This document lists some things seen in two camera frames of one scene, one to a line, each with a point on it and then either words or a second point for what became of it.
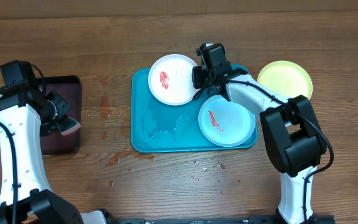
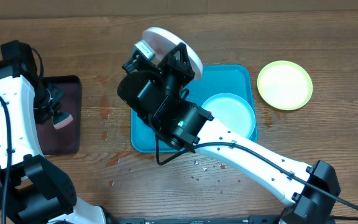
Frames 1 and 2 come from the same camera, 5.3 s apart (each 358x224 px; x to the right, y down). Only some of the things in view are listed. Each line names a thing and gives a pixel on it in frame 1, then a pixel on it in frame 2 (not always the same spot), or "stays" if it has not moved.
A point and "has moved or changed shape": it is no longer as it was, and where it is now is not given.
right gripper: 196,78 -> 179,67
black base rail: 316,219 stays
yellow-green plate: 289,78 stays
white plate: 170,79 has moved or changed shape
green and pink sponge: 68,126 has moved or changed shape
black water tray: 68,88 stays
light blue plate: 225,123 stays
